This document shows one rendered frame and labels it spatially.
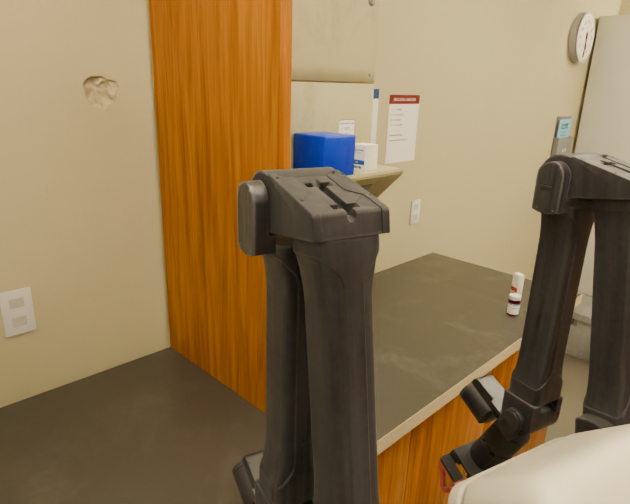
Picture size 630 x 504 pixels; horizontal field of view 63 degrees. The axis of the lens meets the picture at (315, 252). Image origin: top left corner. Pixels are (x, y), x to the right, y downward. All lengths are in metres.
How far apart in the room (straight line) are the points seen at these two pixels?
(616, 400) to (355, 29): 0.95
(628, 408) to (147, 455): 0.91
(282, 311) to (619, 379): 0.46
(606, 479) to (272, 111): 0.81
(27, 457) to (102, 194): 0.63
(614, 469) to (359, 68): 1.04
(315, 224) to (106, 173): 1.07
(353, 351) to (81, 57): 1.11
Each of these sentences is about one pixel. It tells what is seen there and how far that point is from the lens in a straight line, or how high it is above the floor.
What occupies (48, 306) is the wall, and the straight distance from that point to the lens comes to 1.46.
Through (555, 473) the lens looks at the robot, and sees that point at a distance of 0.53.
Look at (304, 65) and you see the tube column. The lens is 1.20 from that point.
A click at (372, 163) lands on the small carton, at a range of 1.27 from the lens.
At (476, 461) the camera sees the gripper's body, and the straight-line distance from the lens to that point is 1.01.
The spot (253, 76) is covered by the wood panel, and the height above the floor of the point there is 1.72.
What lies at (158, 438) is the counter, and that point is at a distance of 1.27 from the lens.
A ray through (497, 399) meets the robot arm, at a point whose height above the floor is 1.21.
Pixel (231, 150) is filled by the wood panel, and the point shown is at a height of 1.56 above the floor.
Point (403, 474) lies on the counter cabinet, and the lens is 1.50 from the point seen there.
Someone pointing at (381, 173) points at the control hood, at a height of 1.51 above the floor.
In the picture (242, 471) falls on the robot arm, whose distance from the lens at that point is 0.76.
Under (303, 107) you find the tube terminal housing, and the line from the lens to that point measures 1.20.
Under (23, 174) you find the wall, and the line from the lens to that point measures 1.36.
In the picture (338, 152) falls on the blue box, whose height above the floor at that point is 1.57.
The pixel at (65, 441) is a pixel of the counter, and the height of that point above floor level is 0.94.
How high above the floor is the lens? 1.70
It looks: 18 degrees down
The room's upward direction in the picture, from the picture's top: 2 degrees clockwise
